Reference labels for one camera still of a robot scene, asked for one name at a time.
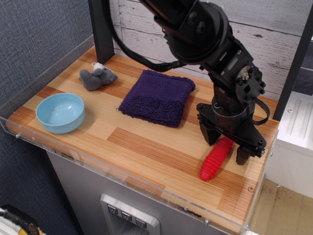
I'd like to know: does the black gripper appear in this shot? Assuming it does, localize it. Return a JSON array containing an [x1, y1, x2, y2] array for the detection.
[[197, 99, 267, 165]]

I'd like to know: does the black left vertical post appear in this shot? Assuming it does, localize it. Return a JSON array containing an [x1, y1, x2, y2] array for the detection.
[[88, 0, 115, 64]]

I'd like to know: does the red handled metal spoon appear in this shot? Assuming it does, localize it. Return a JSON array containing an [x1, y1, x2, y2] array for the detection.
[[200, 137, 233, 181]]

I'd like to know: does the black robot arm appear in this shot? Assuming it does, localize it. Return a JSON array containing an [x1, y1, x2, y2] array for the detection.
[[143, 0, 268, 165]]

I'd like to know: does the black and yellow bag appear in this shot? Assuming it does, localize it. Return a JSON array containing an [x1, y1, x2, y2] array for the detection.
[[0, 205, 44, 235]]

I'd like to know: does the black right vertical post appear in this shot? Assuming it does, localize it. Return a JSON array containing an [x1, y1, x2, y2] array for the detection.
[[273, 6, 313, 121]]

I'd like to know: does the clear acrylic table guard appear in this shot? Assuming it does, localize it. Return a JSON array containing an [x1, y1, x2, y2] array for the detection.
[[0, 39, 268, 235]]

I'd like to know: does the light blue bowl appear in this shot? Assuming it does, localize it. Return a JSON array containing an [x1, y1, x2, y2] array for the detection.
[[36, 93, 85, 134]]

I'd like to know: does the black vertical post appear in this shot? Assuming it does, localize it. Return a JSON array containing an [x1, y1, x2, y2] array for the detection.
[[273, 6, 313, 121], [88, 0, 115, 64]]

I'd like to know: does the grey plush toy animal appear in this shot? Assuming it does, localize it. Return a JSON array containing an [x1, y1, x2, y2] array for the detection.
[[78, 62, 118, 91]]

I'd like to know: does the grey cabinet with button panel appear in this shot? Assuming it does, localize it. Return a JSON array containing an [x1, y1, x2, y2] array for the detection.
[[48, 152, 225, 235]]

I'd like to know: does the purple folded cloth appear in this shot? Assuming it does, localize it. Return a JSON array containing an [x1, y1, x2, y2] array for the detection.
[[119, 70, 196, 128]]

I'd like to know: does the black cable loop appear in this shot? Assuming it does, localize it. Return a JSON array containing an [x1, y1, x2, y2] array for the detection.
[[101, 0, 271, 125]]

